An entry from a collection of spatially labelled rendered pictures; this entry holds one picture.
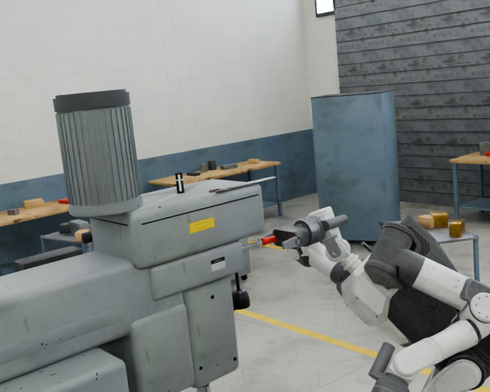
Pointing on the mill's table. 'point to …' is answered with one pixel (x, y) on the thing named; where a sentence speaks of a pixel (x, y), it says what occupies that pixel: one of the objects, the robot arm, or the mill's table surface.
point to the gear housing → (195, 270)
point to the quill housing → (211, 330)
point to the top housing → (180, 222)
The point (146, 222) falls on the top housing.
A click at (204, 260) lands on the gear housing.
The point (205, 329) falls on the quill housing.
